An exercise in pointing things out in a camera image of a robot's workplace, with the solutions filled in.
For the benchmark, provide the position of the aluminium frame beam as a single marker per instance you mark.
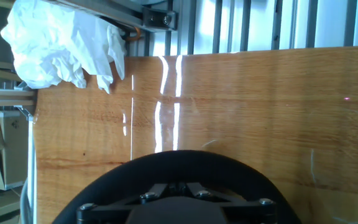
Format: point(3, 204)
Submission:
point(104, 12)

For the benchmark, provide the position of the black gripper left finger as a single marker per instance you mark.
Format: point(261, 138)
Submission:
point(110, 208)

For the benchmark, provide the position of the orange tube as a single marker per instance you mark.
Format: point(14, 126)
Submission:
point(135, 36)

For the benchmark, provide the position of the black steering wheel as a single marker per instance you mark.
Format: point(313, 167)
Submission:
point(179, 168)

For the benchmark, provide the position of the wooden board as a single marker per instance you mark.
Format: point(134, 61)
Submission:
point(259, 109)

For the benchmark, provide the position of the aluminium frame rail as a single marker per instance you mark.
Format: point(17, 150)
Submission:
point(5, 98)

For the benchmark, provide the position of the metal corner bracket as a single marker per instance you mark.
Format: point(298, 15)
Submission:
point(158, 18)

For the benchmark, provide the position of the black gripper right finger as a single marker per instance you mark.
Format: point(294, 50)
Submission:
point(247, 210)

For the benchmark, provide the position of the large plain cardboard box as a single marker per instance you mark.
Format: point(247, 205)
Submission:
point(15, 149)

